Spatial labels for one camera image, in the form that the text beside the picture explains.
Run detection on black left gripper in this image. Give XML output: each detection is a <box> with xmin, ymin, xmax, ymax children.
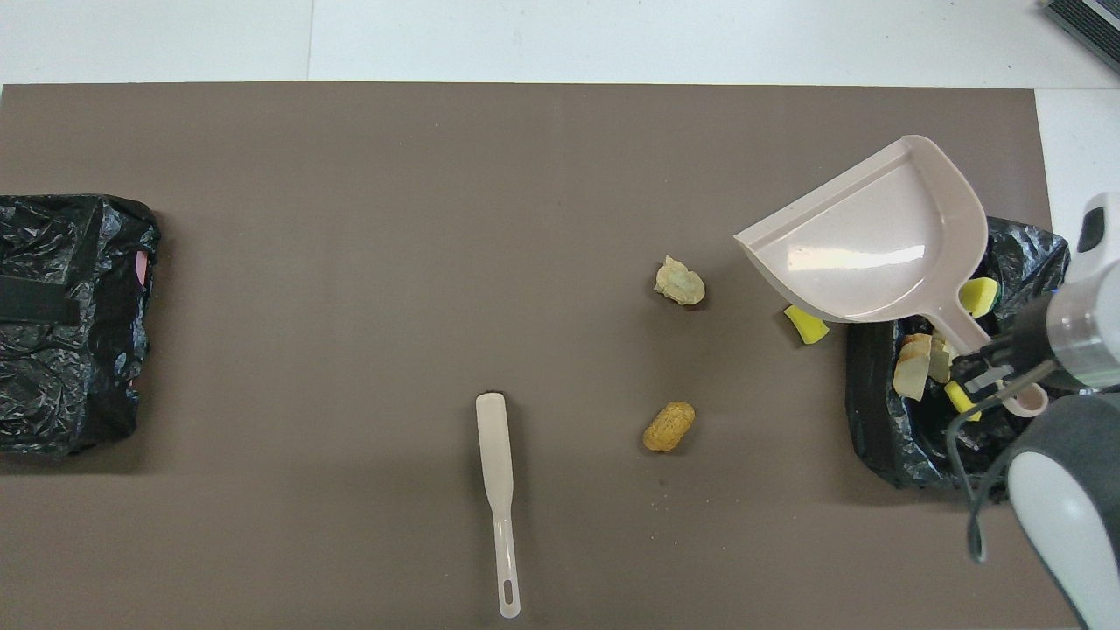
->
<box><xmin>0</xmin><ymin>278</ymin><xmax>81</xmax><ymax>326</ymax></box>

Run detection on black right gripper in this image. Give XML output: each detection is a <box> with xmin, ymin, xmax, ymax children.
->
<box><xmin>954</xmin><ymin>332</ymin><xmax>1039</xmax><ymax>395</ymax></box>

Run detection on beige plastic dustpan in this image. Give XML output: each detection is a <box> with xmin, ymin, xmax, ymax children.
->
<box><xmin>733</xmin><ymin>135</ymin><xmax>1049</xmax><ymax>417</ymax></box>

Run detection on small curved yellow sponge piece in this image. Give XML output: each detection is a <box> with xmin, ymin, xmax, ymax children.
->
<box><xmin>783</xmin><ymin>304</ymin><xmax>830</xmax><ymax>345</ymax></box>

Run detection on pale food lump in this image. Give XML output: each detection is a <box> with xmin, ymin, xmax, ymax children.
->
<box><xmin>654</xmin><ymin>255</ymin><xmax>706</xmax><ymax>307</ymax></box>

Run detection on beige hand brush black bristles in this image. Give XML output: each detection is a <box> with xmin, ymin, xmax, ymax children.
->
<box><xmin>475</xmin><ymin>393</ymin><xmax>522</xmax><ymax>620</ymax></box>

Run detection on black bag bin pink spot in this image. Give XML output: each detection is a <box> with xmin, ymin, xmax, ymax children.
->
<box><xmin>0</xmin><ymin>193</ymin><xmax>162</xmax><ymax>456</ymax></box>

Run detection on open black bag-lined bin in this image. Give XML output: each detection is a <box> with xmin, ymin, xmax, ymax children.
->
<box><xmin>845</xmin><ymin>216</ymin><xmax>1073</xmax><ymax>491</ymax></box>

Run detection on brown peanut-shaped bread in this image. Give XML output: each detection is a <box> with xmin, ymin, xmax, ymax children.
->
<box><xmin>642</xmin><ymin>401</ymin><xmax>697</xmax><ymax>453</ymax></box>

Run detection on brown table mat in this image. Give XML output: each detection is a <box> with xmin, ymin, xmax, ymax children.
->
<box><xmin>0</xmin><ymin>81</ymin><xmax>1086</xmax><ymax>630</ymax></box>

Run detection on dark grey ribbed device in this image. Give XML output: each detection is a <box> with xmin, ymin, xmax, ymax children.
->
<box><xmin>1041</xmin><ymin>0</ymin><xmax>1120</xmax><ymax>49</ymax></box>

